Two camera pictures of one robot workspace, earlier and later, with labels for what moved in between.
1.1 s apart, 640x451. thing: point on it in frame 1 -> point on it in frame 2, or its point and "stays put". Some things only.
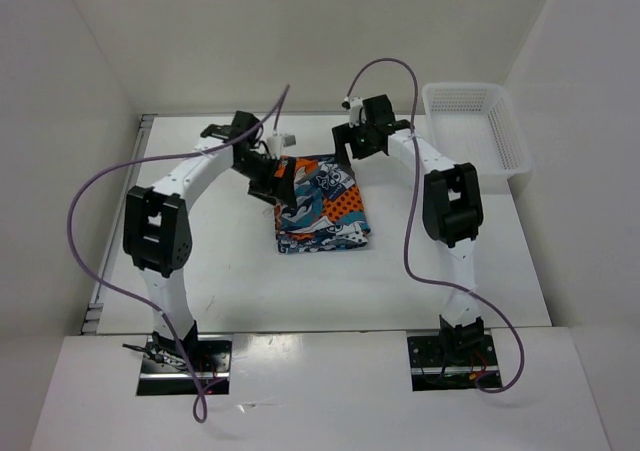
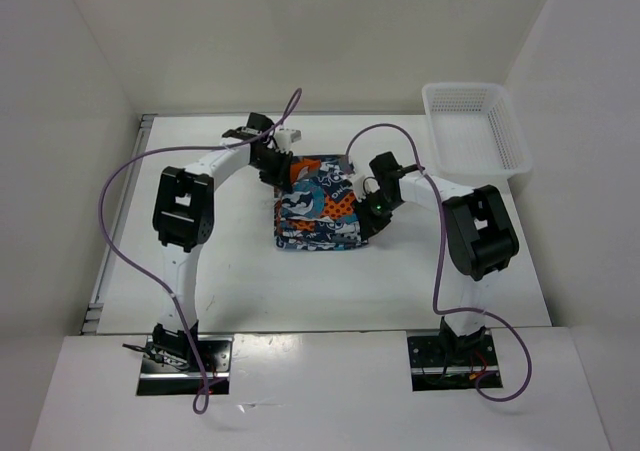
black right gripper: x=344 y=134 -> x=369 y=224
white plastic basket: x=475 y=126 stays put
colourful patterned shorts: x=328 y=213 stays put
